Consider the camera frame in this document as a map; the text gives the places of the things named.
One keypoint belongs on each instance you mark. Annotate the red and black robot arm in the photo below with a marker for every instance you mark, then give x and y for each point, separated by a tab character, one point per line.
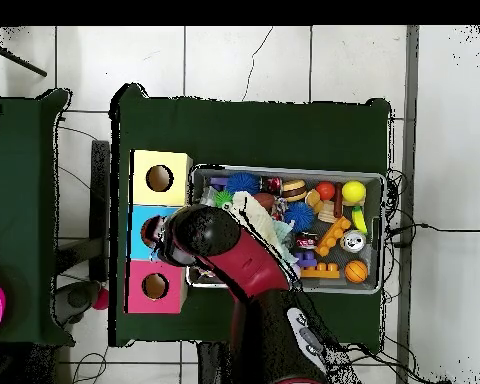
244	264

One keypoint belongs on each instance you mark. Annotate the blue spiky ball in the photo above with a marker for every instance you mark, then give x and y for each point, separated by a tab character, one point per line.
299	216
242	183

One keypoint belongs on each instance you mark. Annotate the small red ball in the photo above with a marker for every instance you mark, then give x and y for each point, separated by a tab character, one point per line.
101	299

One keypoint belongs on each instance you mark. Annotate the cream knitted cloth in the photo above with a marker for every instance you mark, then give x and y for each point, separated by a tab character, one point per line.
256	212

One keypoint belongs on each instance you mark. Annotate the dark green tablecloth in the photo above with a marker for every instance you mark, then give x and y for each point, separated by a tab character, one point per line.
244	132
20	160

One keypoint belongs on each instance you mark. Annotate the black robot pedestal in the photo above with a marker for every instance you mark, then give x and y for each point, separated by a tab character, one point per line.
212	364

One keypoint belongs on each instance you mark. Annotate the tall black object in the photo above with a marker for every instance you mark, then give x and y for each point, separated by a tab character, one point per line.
100	200

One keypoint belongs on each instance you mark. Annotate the orange toy brick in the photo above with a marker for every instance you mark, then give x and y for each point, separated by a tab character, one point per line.
334	236

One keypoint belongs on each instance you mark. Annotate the wooden three-hole box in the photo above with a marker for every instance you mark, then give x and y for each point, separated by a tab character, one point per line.
138	192

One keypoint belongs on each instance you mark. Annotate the tan wooden wheel toy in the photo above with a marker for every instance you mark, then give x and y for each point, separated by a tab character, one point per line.
294	190

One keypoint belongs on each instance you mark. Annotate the orange-red ball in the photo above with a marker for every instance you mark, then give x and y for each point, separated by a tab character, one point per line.
325	190

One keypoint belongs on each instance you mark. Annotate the yellow ball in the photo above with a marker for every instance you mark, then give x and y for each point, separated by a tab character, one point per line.
354	191

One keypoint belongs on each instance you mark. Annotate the black rod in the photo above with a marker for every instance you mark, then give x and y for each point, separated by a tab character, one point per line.
20	60

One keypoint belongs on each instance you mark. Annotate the dark grey rounded object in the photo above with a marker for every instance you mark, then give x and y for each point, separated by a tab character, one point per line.
76	300

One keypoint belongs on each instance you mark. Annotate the small orange basketball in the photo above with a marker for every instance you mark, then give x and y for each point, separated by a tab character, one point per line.
356	272

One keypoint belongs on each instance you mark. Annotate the mint green knitted cloth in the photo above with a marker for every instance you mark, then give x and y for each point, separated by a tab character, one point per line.
282	232

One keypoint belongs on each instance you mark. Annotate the silver mesh bin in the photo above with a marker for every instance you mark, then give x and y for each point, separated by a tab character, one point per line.
378	264

